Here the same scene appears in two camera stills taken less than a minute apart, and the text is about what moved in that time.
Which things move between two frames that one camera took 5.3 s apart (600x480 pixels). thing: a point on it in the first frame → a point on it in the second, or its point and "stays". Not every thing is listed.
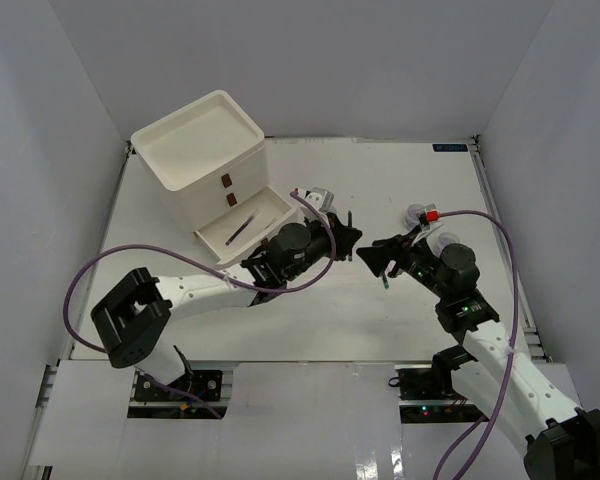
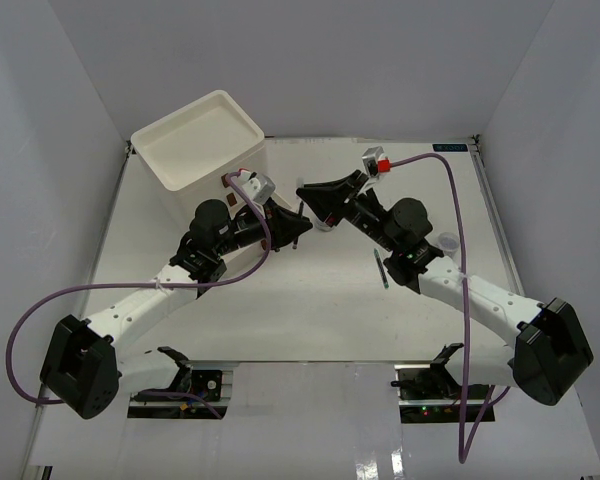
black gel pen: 350,224 → 295,242
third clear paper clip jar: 446,239 stays
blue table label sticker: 450,147 stays
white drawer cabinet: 206,161 stays
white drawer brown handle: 232,201 stays
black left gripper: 346,236 → 286,225
